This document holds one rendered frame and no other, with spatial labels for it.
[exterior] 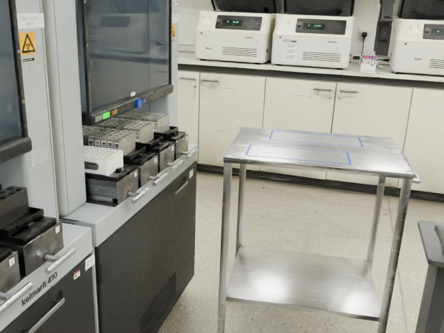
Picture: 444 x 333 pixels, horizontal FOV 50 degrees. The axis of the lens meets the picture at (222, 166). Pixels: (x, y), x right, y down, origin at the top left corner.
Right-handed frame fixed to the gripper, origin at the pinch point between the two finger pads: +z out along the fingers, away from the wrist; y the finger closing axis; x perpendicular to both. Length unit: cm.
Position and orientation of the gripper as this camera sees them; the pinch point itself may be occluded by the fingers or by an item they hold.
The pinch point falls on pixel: (380, 49)
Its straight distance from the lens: 129.5
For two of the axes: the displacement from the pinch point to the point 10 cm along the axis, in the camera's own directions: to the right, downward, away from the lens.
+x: -9.6, -1.2, 2.5
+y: 2.7, -2.9, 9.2
